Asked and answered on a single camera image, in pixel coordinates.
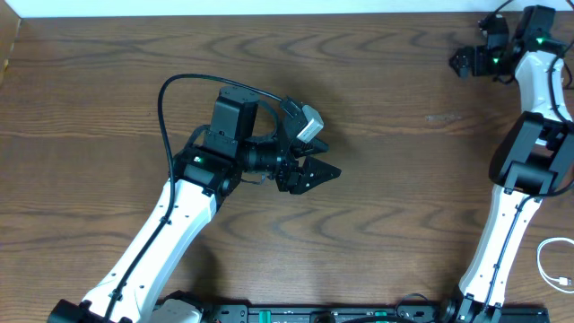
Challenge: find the white usb cable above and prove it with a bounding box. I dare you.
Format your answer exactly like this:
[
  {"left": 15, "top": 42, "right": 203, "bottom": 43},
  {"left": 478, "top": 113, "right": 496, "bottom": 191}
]
[{"left": 535, "top": 236, "right": 574, "bottom": 294}]

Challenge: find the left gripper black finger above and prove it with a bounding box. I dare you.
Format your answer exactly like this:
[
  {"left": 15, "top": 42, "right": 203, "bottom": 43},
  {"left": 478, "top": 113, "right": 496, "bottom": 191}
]
[
  {"left": 293, "top": 137, "right": 329, "bottom": 157},
  {"left": 289, "top": 157, "right": 342, "bottom": 195}
]

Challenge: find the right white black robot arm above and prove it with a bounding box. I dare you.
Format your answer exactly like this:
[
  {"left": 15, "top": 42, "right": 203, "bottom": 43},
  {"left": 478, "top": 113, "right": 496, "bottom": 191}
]
[{"left": 437, "top": 5, "right": 573, "bottom": 322}]

